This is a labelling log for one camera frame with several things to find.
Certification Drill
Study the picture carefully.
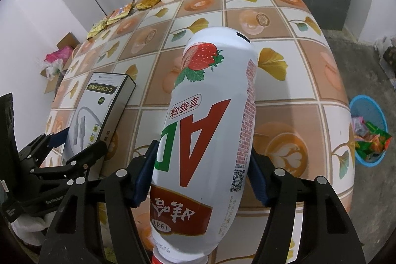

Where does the gold snack packet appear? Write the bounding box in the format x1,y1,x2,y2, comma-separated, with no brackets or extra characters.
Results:
135,0,162,10

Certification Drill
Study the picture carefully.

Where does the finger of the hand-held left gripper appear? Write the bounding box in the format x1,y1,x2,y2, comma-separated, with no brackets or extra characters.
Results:
40,140,108,188
18,127,70,171

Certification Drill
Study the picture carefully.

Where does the cardboard box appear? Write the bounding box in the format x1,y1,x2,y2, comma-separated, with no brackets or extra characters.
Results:
40,32,83,95

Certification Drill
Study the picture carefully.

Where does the pink bag in cardboard box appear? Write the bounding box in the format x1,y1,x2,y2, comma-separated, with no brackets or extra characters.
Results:
45,46,75,64

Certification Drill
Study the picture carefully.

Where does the pink wrapper in bin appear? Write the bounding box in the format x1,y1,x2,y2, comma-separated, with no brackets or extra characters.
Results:
351,117,367,141

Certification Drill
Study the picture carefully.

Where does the orange and white snack packet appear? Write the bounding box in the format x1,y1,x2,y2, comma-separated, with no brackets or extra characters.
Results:
106,4,135,25

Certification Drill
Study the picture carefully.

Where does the blue plastic bin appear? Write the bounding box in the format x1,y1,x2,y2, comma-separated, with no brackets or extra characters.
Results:
349,95,389,167

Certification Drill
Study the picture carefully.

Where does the large green snack bag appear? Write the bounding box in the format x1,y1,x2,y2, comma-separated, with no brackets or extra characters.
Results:
356,125,392,160

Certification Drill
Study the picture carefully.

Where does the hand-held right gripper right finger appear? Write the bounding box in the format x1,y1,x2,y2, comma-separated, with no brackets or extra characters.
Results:
247,148,364,264

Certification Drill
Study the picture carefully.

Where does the yellow and white snack packet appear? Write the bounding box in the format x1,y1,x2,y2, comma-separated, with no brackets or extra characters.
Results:
87,20,112,41

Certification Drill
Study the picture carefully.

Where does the white strawberry milk bottle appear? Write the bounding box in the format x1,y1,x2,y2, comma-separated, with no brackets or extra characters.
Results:
149,26,259,264

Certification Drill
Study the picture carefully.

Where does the white plastic bag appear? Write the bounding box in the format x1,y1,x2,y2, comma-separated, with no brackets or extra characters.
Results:
42,61,64,79

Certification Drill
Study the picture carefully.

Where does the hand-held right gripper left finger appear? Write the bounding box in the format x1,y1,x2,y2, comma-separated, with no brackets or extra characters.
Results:
39,140,159,264

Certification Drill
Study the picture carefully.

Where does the white cable box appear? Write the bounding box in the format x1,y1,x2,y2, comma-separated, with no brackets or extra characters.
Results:
61,72,137,166

